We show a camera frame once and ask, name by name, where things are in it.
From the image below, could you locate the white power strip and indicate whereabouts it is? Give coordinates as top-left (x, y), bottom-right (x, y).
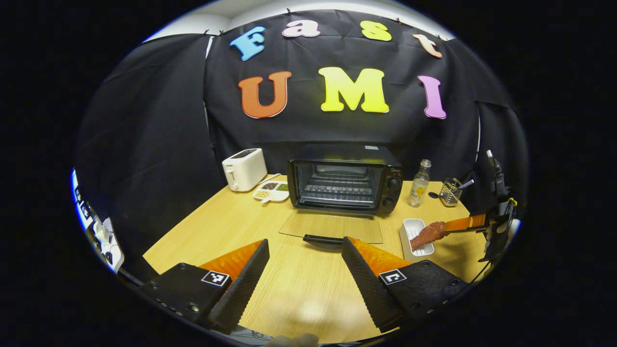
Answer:
top-left (89, 217), bottom-right (126, 274)

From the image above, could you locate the wire mesh utensil holder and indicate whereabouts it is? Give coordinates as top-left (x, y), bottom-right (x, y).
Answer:
top-left (440, 178), bottom-right (463, 207)

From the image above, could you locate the clear glass bottle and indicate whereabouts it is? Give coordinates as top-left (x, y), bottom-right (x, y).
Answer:
top-left (407, 159), bottom-right (432, 208)

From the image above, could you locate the white toaster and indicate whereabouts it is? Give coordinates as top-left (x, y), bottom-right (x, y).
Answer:
top-left (222, 148), bottom-right (268, 192)

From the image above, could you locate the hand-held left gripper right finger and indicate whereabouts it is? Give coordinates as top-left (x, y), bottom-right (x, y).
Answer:
top-left (341, 236), bottom-right (470, 333)

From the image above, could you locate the white rectangular tray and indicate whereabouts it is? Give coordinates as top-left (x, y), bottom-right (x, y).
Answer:
top-left (399, 218), bottom-right (435, 263)

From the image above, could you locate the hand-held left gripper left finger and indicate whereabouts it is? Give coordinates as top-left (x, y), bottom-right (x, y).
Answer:
top-left (140, 239), bottom-right (270, 334)

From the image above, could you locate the brown fried meat piece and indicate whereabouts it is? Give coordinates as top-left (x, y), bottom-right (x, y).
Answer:
top-left (410, 221), bottom-right (446, 251)

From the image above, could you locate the black backdrop cloth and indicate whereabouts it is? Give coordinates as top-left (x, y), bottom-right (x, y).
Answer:
top-left (72, 9), bottom-right (528, 285)

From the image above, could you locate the white divided snack plate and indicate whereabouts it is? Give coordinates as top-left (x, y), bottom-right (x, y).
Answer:
top-left (253, 173), bottom-right (290, 205)

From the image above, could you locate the black electric oven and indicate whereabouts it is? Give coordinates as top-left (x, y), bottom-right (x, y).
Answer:
top-left (279, 144), bottom-right (404, 245)

